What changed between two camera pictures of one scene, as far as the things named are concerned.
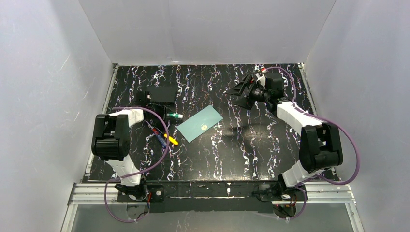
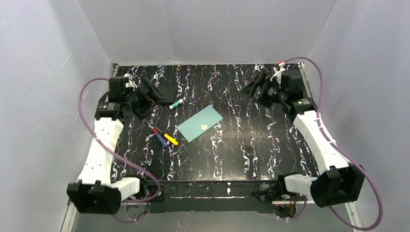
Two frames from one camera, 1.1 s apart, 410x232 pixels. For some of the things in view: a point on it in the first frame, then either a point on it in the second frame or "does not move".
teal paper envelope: x=199 y=123 does not move
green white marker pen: x=179 y=116 -> x=181 y=101
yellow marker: x=172 y=140 does not move
